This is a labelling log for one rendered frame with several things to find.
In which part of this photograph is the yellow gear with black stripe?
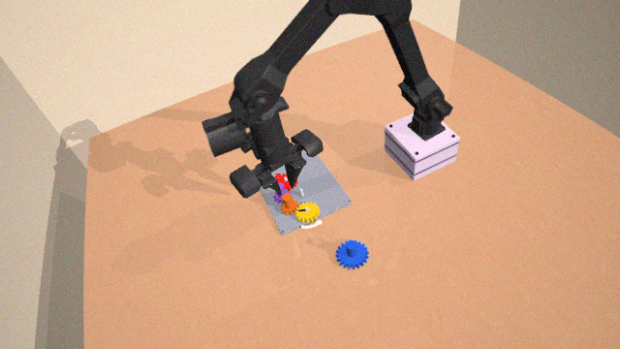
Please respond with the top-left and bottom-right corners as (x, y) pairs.
(295, 202), (320, 223)

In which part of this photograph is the red gear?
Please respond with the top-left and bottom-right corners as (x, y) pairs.
(276, 174), (294, 191)

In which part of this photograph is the blue gear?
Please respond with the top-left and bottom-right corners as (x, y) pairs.
(336, 239), (369, 270)

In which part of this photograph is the purple gear with tall hub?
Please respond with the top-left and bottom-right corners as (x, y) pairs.
(273, 183), (291, 204)

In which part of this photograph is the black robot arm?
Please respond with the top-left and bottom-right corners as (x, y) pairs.
(201, 0), (452, 160)

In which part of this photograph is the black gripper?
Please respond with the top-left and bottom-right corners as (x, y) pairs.
(230, 129), (324, 199)

